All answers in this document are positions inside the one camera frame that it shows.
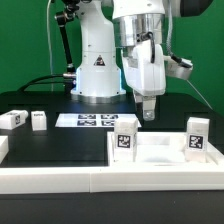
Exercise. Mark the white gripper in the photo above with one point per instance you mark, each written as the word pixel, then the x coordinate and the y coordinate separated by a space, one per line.
pixel 144 76

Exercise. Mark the white square table top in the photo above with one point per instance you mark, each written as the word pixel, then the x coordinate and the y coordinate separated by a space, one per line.
pixel 162 148

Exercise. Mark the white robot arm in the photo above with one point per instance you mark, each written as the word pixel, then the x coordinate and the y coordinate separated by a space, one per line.
pixel 122 40

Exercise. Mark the white sheet with markers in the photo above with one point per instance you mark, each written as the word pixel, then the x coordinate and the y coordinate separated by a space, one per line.
pixel 89 120

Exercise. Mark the white U-shaped obstacle fence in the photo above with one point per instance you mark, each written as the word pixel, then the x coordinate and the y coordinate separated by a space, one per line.
pixel 110 179

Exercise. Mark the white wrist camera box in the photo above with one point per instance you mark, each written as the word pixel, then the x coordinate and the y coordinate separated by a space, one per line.
pixel 181 70

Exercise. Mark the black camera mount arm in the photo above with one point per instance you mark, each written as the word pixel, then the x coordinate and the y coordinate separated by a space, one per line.
pixel 62 18

